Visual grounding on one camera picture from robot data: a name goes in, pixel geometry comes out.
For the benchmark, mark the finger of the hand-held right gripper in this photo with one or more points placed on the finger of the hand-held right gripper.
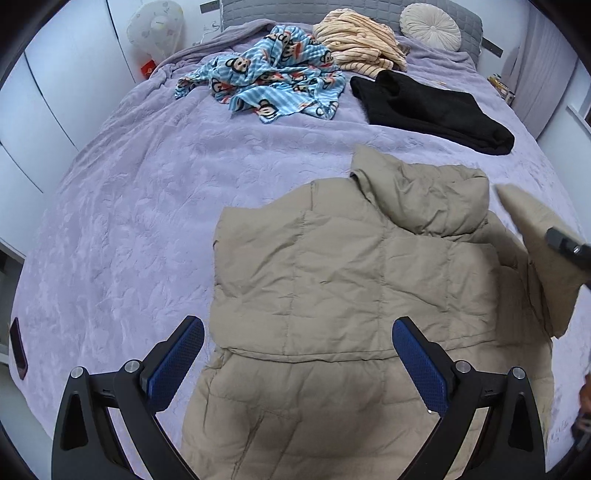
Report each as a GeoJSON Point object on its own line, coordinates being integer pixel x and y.
{"type": "Point", "coordinates": [565, 244]}

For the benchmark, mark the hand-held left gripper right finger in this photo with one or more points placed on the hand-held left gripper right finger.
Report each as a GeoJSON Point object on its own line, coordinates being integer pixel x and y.
{"type": "Point", "coordinates": [420, 364]}

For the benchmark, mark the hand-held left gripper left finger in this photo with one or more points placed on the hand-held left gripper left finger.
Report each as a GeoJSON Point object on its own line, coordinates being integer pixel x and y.
{"type": "Point", "coordinates": [178, 360]}

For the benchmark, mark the beige puffer jacket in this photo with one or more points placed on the beige puffer jacket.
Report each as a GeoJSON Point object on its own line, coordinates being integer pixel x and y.
{"type": "Point", "coordinates": [323, 258]}

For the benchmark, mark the purple plush bed blanket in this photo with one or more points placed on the purple plush bed blanket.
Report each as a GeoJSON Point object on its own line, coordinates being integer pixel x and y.
{"type": "Point", "coordinates": [138, 207]}

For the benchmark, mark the dark phone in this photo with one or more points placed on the dark phone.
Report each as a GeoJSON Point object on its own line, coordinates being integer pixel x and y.
{"type": "Point", "coordinates": [18, 350]}

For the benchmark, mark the nightstand clutter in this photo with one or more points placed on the nightstand clutter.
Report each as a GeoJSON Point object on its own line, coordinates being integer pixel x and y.
{"type": "Point", "coordinates": [503, 90]}

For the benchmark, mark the pale curtain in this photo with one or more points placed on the pale curtain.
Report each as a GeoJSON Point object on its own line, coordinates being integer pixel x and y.
{"type": "Point", "coordinates": [540, 69]}

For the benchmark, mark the black garment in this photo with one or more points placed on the black garment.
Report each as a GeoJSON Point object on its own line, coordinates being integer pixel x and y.
{"type": "Point", "coordinates": [425, 110]}

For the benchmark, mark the round cream cushion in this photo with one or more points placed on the round cream cushion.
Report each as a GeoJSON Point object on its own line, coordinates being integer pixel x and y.
{"type": "Point", "coordinates": [429, 25]}

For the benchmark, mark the white wardrobe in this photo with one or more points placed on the white wardrobe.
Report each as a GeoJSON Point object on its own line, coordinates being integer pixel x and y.
{"type": "Point", "coordinates": [46, 115]}

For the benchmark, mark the small red box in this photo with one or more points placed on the small red box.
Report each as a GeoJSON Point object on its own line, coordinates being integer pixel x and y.
{"type": "Point", "coordinates": [147, 68]}

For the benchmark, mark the beige striped garment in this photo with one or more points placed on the beige striped garment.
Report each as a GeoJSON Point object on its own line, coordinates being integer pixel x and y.
{"type": "Point", "coordinates": [355, 37]}

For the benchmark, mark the grey quilted headboard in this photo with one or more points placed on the grey quilted headboard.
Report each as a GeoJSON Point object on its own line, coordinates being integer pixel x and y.
{"type": "Point", "coordinates": [369, 7]}

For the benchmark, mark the blue monkey print cloth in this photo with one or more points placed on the blue monkey print cloth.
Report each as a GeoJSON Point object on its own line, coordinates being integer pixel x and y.
{"type": "Point", "coordinates": [277, 64]}

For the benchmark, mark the white standing fan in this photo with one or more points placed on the white standing fan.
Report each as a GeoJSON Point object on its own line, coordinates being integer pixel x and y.
{"type": "Point", "coordinates": [154, 27]}

